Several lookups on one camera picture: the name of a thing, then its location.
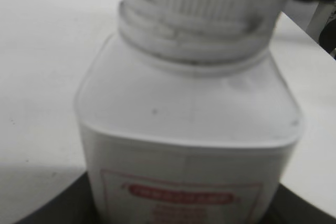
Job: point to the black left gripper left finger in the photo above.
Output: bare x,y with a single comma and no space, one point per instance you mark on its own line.
51,195

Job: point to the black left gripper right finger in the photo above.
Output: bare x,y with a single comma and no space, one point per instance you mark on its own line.
287,207

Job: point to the white yili changqing bottle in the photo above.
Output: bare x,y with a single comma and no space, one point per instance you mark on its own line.
173,142

